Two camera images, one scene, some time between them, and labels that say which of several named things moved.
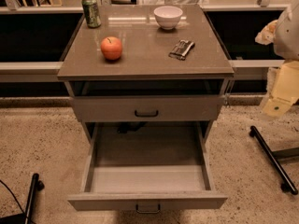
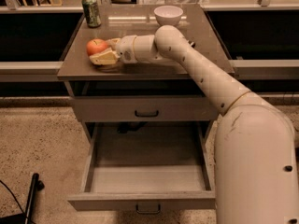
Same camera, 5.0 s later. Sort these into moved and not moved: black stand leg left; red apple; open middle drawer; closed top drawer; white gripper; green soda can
Moved: white gripper; red apple
Not moved: open middle drawer; closed top drawer; black stand leg left; green soda can
